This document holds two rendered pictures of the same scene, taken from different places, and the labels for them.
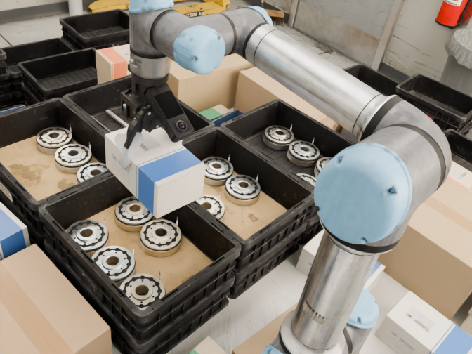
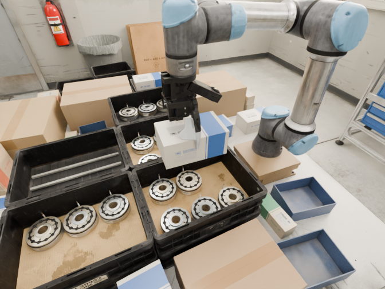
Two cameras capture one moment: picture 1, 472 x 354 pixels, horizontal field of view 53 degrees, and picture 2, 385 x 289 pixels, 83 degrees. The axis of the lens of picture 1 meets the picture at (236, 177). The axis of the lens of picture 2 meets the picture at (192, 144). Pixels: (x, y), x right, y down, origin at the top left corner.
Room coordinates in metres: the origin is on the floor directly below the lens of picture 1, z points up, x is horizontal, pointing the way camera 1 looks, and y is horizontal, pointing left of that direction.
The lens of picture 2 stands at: (0.54, 0.65, 1.53)
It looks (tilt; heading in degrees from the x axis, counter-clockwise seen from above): 41 degrees down; 298
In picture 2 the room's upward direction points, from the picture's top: straight up
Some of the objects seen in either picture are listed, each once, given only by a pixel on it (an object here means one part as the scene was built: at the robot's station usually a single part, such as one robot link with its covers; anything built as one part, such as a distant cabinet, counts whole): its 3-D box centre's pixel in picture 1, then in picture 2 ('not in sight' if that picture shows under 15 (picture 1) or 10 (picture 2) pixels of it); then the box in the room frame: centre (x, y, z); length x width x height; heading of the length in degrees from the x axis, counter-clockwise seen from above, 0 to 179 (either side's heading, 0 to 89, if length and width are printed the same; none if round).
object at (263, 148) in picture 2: not in sight; (268, 140); (0.60, -0.27, 0.83); 0.15 x 0.15 x 0.10
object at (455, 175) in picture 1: (449, 185); not in sight; (1.31, -0.71, 0.81); 0.16 x 0.12 x 0.07; 137
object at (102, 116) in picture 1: (138, 127); (75, 170); (1.24, 0.33, 0.87); 0.40 x 0.30 x 0.11; 52
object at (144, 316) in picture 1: (139, 230); (196, 182); (0.76, 0.20, 0.92); 0.40 x 0.30 x 0.02; 52
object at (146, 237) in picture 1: (161, 234); (188, 179); (0.82, 0.16, 0.86); 0.10 x 0.10 x 0.01
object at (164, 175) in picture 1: (154, 166); (191, 138); (0.80, 0.18, 1.09); 0.20 x 0.12 x 0.09; 48
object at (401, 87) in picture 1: (423, 128); (116, 88); (2.41, -1.02, 0.37); 0.42 x 0.34 x 0.46; 48
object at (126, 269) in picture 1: (112, 263); (205, 209); (0.70, 0.25, 0.86); 0.10 x 0.10 x 0.01
